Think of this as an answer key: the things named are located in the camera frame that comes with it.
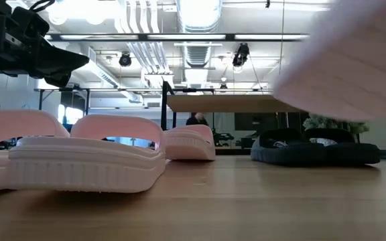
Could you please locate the black overhead frame bar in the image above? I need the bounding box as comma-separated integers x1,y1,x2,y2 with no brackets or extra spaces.
44,32,310,42

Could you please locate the black table edge rail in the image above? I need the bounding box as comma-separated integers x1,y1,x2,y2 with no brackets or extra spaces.
214,147,386,161

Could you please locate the pink rubber slide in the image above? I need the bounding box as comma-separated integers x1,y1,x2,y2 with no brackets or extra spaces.
7,114,167,194
272,0,386,122
163,124,217,162
0,109,70,194

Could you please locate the black background workstation frame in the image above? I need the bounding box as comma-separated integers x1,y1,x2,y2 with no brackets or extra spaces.
34,87,167,116

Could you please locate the silver ventilation duct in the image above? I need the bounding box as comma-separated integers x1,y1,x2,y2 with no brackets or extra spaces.
176,0,223,70

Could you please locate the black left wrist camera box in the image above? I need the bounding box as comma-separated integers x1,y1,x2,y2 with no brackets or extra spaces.
10,5,51,46

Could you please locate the green bushy plant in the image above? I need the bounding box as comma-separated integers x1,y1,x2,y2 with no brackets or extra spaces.
302,113,371,135

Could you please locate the wooden shelf with black frame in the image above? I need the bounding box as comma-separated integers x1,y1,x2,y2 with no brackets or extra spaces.
161,80,303,132

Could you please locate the person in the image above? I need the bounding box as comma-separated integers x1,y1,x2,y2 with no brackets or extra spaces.
185,112,209,127

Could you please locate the black ceiling spotlight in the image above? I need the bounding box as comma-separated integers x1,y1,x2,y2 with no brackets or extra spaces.
232,42,251,68
118,52,133,68

